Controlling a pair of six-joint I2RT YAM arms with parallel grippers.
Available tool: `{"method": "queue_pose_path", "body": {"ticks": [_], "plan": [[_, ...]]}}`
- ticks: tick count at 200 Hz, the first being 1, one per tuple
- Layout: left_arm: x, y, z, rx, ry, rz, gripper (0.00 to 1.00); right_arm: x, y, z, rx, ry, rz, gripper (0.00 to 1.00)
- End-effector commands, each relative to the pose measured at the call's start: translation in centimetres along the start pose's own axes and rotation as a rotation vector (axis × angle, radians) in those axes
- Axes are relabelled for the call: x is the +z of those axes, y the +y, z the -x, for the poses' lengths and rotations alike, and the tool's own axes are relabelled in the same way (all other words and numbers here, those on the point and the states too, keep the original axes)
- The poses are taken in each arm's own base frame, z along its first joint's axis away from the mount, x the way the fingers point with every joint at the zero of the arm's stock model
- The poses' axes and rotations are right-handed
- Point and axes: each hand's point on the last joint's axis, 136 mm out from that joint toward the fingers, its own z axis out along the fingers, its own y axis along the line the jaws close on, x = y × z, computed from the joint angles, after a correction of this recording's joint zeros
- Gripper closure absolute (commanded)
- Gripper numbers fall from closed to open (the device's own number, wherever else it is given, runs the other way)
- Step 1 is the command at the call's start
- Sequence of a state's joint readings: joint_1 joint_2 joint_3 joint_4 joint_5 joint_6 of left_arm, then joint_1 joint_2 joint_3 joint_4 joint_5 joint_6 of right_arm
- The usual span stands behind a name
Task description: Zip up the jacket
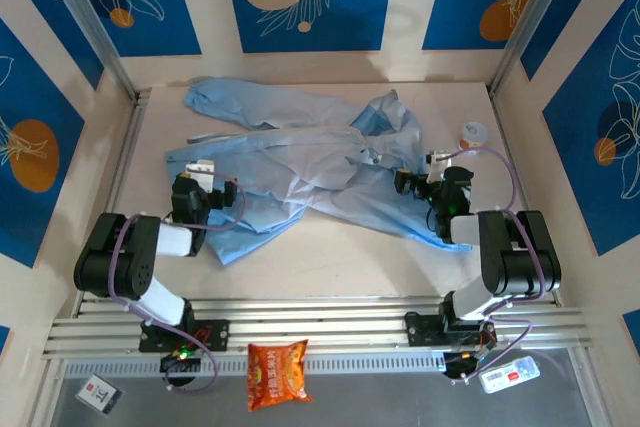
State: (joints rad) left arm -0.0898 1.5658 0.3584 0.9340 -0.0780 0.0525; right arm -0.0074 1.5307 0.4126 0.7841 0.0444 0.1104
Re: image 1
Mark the light blue zip jacket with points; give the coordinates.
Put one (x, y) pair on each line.
(300, 162)

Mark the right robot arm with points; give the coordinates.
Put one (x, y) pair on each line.
(520, 257)

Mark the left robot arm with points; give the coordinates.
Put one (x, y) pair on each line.
(125, 257)

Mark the white lidded cup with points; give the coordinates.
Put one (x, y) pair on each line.
(475, 133)

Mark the black controller board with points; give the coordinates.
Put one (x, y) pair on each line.
(460, 364)
(180, 361)

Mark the white label tag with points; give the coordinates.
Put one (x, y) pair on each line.
(510, 374)

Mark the orange snack bag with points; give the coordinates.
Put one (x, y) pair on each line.
(277, 372)

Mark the grey metal plate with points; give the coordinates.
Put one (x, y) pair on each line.
(400, 399)

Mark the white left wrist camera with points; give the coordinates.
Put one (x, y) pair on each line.
(202, 171)

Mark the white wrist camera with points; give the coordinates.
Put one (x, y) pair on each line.
(202, 171)
(437, 159)

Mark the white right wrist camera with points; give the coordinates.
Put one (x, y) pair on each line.
(437, 159)

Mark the aluminium side rail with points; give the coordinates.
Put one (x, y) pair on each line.
(520, 187)
(117, 187)

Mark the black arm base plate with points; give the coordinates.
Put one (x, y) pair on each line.
(422, 329)
(215, 334)

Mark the aluminium slotted rail bed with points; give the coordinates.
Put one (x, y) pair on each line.
(320, 319)

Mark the aluminium corner post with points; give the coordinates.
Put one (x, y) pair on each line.
(535, 17)
(90, 17)

